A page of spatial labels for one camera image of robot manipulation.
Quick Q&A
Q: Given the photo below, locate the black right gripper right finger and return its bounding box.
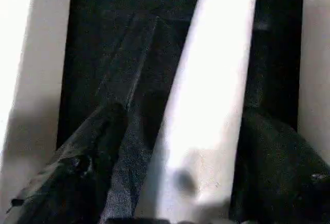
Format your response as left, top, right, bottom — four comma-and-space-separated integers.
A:
230, 107, 330, 224

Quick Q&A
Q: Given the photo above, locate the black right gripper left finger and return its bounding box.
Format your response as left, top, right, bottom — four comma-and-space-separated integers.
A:
10, 102, 129, 224

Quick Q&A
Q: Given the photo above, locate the white plastic table leg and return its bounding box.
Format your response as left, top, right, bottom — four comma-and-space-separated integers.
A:
0, 0, 73, 191
134, 0, 259, 224
298, 0, 330, 145

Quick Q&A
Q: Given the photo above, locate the black mat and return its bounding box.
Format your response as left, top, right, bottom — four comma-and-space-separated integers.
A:
55, 0, 306, 224

